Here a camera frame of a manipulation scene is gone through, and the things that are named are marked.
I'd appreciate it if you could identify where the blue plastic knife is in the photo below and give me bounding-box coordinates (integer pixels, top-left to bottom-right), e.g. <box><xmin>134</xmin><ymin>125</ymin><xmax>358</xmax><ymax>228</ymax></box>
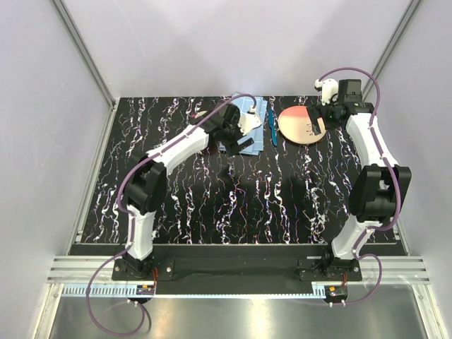
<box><xmin>268</xmin><ymin>107</ymin><xmax>278</xmax><ymax>147</ymax></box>

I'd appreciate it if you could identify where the blue checked cloth napkin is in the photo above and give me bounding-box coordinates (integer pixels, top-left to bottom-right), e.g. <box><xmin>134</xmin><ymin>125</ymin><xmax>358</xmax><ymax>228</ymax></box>
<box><xmin>215</xmin><ymin>93</ymin><xmax>267</xmax><ymax>155</ymax></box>

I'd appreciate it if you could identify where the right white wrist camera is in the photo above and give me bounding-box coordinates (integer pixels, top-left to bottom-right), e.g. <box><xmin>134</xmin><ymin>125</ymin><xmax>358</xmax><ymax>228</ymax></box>
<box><xmin>314</xmin><ymin>78</ymin><xmax>339</xmax><ymax>105</ymax></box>

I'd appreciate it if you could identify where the left aluminium frame post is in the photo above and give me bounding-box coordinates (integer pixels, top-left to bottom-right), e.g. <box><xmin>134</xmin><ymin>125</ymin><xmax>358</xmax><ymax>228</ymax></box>
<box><xmin>49</xmin><ymin>0</ymin><xmax>116</xmax><ymax>110</ymax></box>

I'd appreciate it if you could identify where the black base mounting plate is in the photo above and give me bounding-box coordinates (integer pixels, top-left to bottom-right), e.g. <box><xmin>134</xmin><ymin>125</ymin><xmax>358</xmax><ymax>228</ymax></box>
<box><xmin>112</xmin><ymin>244</ymin><xmax>362</xmax><ymax>282</ymax></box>

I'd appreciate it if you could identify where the aluminium frame post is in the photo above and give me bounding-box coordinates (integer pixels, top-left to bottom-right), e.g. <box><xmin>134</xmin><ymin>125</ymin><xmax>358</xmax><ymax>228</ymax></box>
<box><xmin>49</xmin><ymin>0</ymin><xmax>116</xmax><ymax>110</ymax></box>
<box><xmin>371</xmin><ymin>1</ymin><xmax>424</xmax><ymax>80</ymax></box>

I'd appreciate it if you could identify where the orange ceramic mug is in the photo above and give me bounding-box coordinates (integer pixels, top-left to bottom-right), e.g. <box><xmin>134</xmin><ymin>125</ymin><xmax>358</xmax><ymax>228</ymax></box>
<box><xmin>191</xmin><ymin>110</ymin><xmax>208</xmax><ymax>125</ymax></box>

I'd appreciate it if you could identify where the pink and cream plate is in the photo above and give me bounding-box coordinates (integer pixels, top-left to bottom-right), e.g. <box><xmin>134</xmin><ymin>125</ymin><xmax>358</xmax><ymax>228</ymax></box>
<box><xmin>278</xmin><ymin>106</ymin><xmax>326</xmax><ymax>145</ymax></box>

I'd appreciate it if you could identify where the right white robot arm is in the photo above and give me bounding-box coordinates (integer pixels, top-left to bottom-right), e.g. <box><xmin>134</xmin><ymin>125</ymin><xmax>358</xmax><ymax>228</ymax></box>
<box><xmin>307</xmin><ymin>78</ymin><xmax>412</xmax><ymax>280</ymax></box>

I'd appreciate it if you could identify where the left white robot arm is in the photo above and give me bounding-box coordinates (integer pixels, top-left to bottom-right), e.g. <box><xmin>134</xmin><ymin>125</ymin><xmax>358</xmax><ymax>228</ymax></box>
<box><xmin>117</xmin><ymin>95</ymin><xmax>262</xmax><ymax>280</ymax></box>

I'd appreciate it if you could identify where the right aluminium frame post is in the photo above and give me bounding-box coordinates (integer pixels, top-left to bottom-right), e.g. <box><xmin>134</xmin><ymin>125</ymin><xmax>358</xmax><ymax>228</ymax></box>
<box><xmin>371</xmin><ymin>1</ymin><xmax>424</xmax><ymax>80</ymax></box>

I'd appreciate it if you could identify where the grey cable duct rail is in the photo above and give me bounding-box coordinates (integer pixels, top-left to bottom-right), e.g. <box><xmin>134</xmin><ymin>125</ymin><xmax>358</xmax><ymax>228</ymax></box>
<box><xmin>62</xmin><ymin>282</ymin><xmax>326</xmax><ymax>299</ymax></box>

